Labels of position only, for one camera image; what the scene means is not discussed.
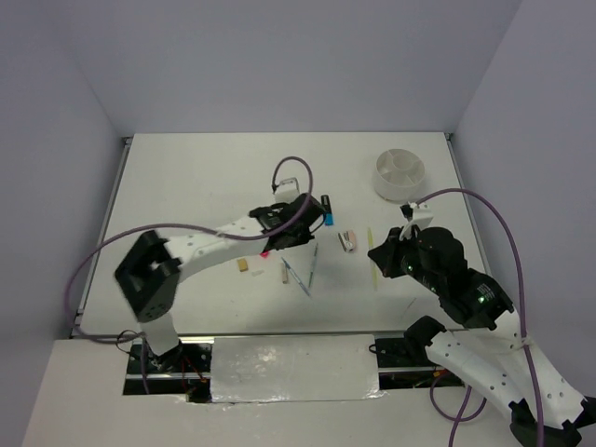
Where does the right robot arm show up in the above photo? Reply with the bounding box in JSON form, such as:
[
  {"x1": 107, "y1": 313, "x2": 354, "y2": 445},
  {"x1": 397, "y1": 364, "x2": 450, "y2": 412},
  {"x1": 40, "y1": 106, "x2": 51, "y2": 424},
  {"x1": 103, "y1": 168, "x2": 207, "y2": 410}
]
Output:
[{"x1": 368, "y1": 227, "x2": 595, "y2": 446}]

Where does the blue black highlighter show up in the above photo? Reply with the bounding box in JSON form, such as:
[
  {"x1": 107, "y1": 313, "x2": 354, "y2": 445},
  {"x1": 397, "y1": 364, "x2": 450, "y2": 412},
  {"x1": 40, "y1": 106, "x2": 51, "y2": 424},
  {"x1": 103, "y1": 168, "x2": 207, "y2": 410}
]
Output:
[{"x1": 321, "y1": 195, "x2": 334, "y2": 226}]

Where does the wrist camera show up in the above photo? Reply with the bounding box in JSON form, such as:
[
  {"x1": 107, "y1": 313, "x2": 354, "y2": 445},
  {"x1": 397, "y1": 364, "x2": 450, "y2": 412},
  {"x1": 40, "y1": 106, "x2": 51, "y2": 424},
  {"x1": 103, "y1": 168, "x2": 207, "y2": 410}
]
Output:
[
  {"x1": 400, "y1": 202, "x2": 434, "y2": 230},
  {"x1": 274, "y1": 177, "x2": 300, "y2": 203}
]

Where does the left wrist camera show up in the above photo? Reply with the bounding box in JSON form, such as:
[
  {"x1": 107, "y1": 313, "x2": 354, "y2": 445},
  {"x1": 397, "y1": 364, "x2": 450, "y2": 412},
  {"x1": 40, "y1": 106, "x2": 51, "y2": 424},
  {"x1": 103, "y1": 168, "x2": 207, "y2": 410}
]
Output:
[{"x1": 274, "y1": 177, "x2": 300, "y2": 203}]

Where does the pink mini stapler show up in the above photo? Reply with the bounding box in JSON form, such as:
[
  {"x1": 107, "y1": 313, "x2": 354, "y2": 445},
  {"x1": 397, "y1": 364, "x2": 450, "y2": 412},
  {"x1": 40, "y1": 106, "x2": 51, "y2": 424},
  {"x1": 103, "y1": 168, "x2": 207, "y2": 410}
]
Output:
[{"x1": 338, "y1": 230, "x2": 357, "y2": 252}]

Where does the silver foil sheet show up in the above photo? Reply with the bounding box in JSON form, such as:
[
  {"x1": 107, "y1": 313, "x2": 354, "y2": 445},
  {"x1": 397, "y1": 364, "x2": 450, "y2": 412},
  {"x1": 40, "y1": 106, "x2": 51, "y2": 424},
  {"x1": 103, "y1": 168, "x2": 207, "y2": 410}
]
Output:
[{"x1": 210, "y1": 334, "x2": 383, "y2": 403}]

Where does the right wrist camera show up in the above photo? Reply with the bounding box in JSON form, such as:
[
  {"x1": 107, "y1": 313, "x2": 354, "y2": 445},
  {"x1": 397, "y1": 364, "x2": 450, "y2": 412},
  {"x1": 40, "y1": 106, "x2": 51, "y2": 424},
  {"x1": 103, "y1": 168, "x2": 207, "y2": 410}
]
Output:
[{"x1": 400, "y1": 202, "x2": 434, "y2": 230}]

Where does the yellow pen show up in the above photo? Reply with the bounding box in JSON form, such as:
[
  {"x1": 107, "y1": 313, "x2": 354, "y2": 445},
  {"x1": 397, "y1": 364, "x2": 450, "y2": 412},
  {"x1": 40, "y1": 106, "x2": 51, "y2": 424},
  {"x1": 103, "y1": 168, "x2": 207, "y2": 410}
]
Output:
[{"x1": 367, "y1": 226, "x2": 378, "y2": 291}]

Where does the tan eraser cube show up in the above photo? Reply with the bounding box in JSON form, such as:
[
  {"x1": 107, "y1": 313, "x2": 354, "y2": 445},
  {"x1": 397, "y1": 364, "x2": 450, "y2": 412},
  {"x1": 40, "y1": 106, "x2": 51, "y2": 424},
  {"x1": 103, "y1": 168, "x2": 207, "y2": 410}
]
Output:
[{"x1": 237, "y1": 259, "x2": 249, "y2": 272}]

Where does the blue clear pen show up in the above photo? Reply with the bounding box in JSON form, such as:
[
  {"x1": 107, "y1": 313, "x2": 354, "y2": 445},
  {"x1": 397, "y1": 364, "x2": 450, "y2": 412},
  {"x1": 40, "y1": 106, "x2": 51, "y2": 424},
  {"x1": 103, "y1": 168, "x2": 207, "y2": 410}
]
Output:
[{"x1": 281, "y1": 257, "x2": 311, "y2": 297}]

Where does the white round divided organizer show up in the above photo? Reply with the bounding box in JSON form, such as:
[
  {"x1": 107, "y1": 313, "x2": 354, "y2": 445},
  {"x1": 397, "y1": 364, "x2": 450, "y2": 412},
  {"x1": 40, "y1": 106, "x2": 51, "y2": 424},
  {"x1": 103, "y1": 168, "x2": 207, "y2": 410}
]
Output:
[{"x1": 372, "y1": 149, "x2": 426, "y2": 203}]

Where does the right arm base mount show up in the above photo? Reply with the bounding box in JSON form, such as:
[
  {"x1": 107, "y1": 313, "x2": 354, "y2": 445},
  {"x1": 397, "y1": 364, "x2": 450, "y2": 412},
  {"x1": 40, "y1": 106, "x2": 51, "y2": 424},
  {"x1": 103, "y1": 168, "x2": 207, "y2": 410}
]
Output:
[{"x1": 368, "y1": 336, "x2": 463, "y2": 390}]

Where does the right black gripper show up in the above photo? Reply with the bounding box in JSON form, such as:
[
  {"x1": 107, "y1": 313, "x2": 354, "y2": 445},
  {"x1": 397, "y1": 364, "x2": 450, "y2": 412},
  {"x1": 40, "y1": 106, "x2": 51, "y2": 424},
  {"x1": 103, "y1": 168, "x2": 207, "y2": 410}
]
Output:
[{"x1": 368, "y1": 223, "x2": 441, "y2": 291}]

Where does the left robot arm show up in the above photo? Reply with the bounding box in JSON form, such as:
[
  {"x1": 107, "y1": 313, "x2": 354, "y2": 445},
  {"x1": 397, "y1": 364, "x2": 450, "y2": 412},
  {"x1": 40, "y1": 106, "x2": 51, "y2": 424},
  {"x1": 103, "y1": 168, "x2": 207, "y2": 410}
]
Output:
[{"x1": 115, "y1": 194, "x2": 325, "y2": 372}]

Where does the beige chalk stick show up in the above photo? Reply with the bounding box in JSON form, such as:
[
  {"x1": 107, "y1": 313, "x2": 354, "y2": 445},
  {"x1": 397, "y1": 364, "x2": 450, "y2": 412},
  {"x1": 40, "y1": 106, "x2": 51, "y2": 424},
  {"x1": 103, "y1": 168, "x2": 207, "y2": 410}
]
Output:
[{"x1": 280, "y1": 263, "x2": 289, "y2": 284}]

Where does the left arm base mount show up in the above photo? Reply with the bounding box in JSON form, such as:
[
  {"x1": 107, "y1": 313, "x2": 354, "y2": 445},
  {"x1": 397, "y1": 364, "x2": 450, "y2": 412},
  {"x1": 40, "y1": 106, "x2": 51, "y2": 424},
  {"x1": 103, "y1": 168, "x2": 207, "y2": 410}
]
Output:
[{"x1": 119, "y1": 341, "x2": 212, "y2": 403}]

